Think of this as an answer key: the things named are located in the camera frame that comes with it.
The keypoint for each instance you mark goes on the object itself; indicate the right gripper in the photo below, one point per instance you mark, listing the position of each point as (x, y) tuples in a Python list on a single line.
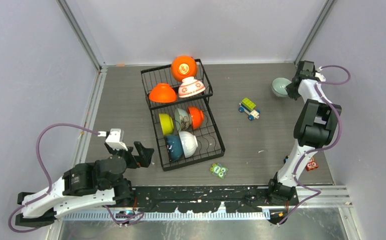
[(291, 93)]

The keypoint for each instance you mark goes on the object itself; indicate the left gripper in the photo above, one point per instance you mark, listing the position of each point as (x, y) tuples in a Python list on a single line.
[(143, 159)]

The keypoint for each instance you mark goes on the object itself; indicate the pale green ringed bowl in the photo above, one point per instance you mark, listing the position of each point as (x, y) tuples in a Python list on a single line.
[(279, 85)]

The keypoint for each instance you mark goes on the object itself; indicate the yellow green bowl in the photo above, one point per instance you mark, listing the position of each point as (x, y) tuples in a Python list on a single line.
[(166, 123)]

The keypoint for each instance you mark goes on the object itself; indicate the white ribbed bowl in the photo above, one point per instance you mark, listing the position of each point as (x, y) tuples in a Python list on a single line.
[(189, 143)]

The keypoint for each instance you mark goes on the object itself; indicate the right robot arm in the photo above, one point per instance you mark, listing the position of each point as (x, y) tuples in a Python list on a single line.
[(314, 129)]

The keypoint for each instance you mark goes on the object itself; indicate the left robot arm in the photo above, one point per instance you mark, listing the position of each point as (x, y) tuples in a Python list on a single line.
[(86, 185)]

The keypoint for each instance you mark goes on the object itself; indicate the floral pale green bowl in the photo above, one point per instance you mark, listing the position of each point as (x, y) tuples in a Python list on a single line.
[(182, 119)]

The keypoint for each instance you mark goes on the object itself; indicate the orange bowl upper shelf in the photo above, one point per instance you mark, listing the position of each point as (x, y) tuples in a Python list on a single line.
[(162, 93)]

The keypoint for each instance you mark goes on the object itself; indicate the orange bowl shelf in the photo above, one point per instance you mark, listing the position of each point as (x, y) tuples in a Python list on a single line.
[(162, 93), (197, 117)]

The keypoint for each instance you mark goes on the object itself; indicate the orange bowl lower shelf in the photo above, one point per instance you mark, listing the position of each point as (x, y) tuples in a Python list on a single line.
[(197, 117)]

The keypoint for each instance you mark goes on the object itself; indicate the toy brick car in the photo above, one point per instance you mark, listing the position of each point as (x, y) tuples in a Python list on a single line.
[(249, 107)]

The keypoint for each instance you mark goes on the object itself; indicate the green owl number tile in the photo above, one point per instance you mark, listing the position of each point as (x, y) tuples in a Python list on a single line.
[(218, 170)]

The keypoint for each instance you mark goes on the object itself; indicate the white red patterned bowl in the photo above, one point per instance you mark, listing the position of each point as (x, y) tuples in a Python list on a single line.
[(190, 86)]

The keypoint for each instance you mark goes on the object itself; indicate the blue owl number tile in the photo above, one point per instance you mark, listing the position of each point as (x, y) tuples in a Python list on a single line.
[(285, 159)]

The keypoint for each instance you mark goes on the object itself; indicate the orange bowl top upright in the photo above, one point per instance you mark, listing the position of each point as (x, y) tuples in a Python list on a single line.
[(182, 67)]

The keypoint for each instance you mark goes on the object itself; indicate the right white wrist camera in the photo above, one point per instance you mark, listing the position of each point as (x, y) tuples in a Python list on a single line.
[(319, 75)]

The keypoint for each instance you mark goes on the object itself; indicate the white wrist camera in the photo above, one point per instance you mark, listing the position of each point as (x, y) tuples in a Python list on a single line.
[(319, 75), (114, 138)]

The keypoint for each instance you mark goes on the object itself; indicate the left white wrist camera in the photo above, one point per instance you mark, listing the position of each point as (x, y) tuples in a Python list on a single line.
[(114, 138)]

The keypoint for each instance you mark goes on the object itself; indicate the black wire dish rack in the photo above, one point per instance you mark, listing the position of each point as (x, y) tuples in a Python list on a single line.
[(210, 143)]

